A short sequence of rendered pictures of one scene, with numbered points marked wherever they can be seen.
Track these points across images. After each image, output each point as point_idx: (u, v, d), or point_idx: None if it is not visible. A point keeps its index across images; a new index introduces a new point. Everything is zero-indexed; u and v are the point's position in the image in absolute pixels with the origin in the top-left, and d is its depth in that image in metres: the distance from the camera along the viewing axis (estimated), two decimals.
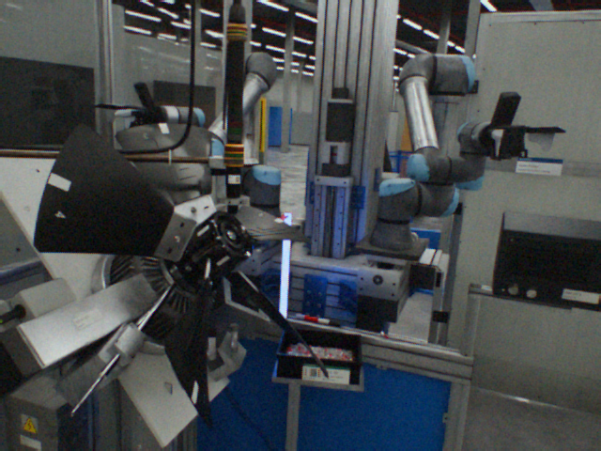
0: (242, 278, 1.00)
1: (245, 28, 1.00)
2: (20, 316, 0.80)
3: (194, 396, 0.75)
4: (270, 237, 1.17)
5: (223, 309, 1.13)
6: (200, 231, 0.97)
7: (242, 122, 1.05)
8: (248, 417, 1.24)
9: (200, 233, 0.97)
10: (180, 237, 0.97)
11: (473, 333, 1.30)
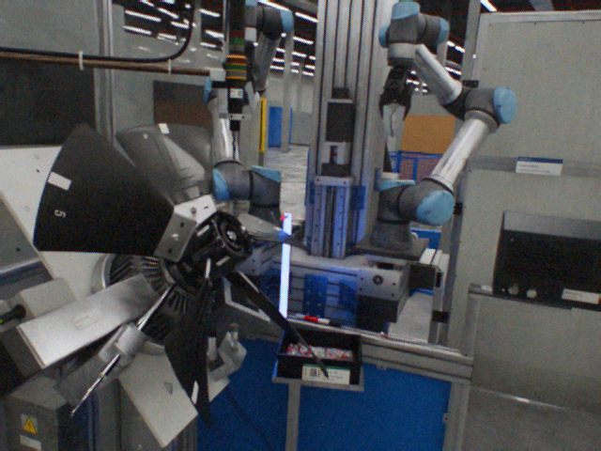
0: (206, 262, 0.94)
1: None
2: (20, 316, 0.80)
3: (54, 179, 0.78)
4: (278, 309, 1.01)
5: (223, 309, 1.13)
6: None
7: (244, 32, 1.01)
8: (248, 417, 1.24)
9: None
10: (197, 215, 1.05)
11: (473, 333, 1.30)
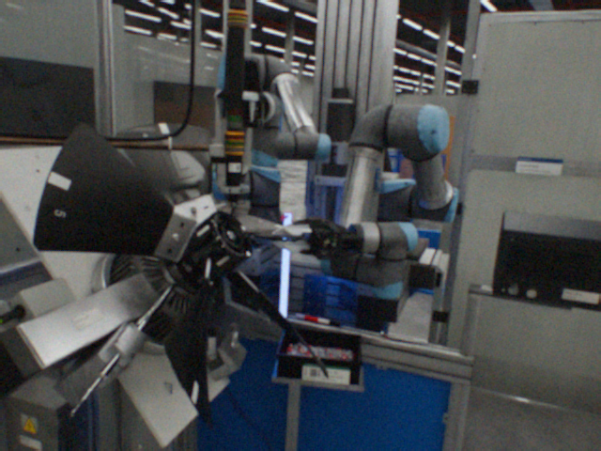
0: (206, 262, 0.94)
1: (246, 15, 1.00)
2: (20, 316, 0.80)
3: (54, 179, 0.78)
4: (278, 309, 1.01)
5: (223, 309, 1.13)
6: None
7: (242, 110, 1.04)
8: (248, 417, 1.24)
9: None
10: (197, 215, 1.05)
11: (473, 333, 1.30)
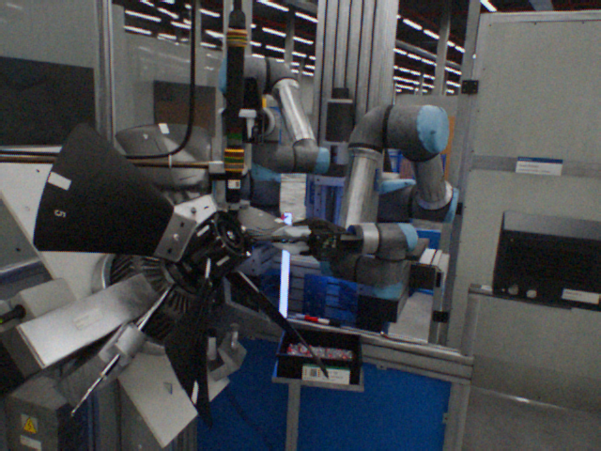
0: (206, 262, 0.94)
1: (245, 34, 1.00)
2: (20, 316, 0.80)
3: (54, 179, 0.78)
4: (278, 309, 1.01)
5: (223, 309, 1.13)
6: None
7: (241, 128, 1.05)
8: (248, 417, 1.24)
9: None
10: (197, 215, 1.05)
11: (473, 333, 1.30)
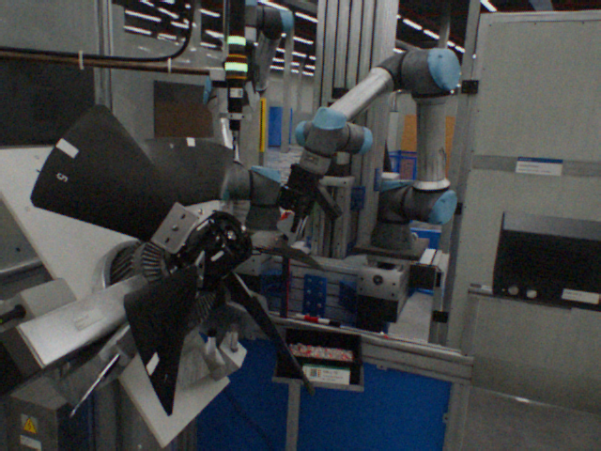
0: (199, 254, 0.93)
1: None
2: (20, 316, 0.80)
3: (63, 146, 0.84)
4: (269, 317, 0.97)
5: (223, 309, 1.13)
6: None
7: (244, 32, 1.01)
8: (248, 417, 1.24)
9: None
10: (204, 217, 1.06)
11: (473, 333, 1.30)
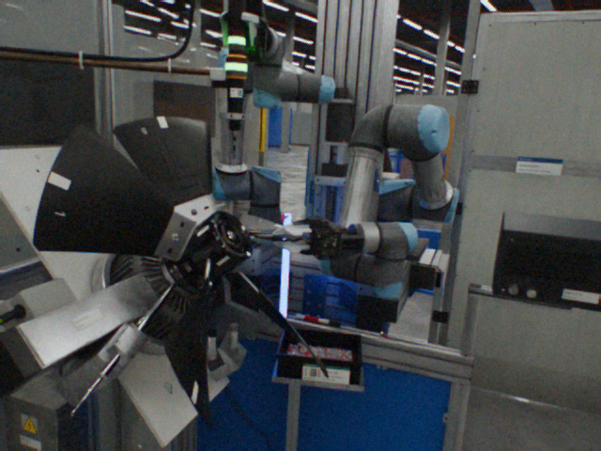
0: None
1: None
2: (20, 316, 0.80)
3: (161, 119, 1.14)
4: (203, 294, 0.85)
5: (223, 309, 1.13)
6: None
7: (244, 32, 1.01)
8: (248, 417, 1.24)
9: None
10: None
11: (473, 333, 1.30)
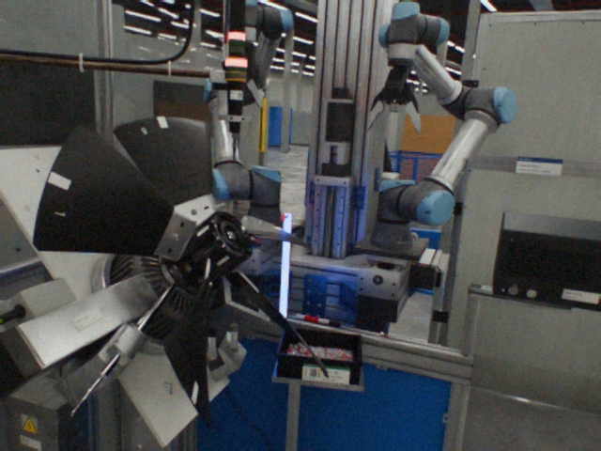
0: None
1: None
2: (20, 316, 0.80)
3: (161, 119, 1.14)
4: (203, 294, 0.85)
5: (223, 309, 1.13)
6: None
7: (244, 34, 1.01)
8: (248, 417, 1.24)
9: None
10: None
11: (473, 333, 1.30)
